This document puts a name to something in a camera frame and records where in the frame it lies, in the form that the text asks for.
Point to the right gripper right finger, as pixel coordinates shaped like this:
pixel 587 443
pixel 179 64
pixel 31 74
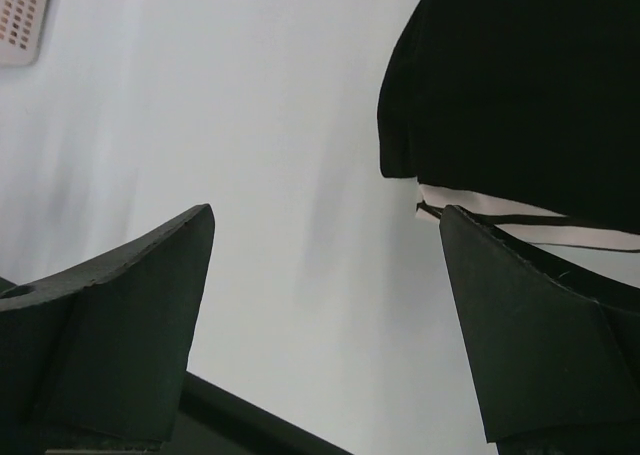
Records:
pixel 553 348

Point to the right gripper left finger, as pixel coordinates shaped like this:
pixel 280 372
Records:
pixel 93 358

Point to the black tank top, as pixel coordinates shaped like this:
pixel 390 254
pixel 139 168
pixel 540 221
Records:
pixel 534 101

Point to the white plastic basket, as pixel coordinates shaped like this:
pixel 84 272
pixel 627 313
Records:
pixel 21 31

